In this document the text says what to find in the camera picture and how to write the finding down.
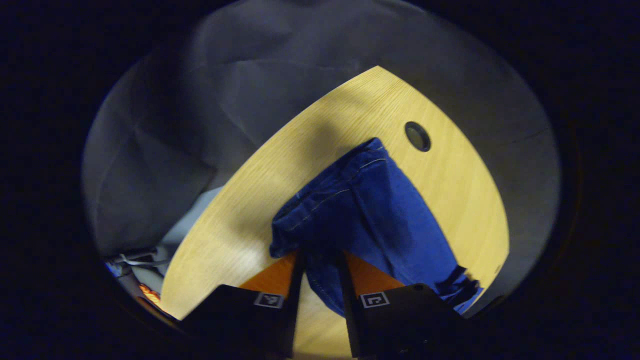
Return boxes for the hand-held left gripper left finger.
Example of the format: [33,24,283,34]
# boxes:
[179,251,307,359]

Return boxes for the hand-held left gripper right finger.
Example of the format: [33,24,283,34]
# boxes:
[338,251,467,359]

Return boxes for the blue jeans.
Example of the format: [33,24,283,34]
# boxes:
[269,137,485,318]

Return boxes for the orange ribbed object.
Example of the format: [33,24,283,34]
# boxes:
[138,283,162,305]

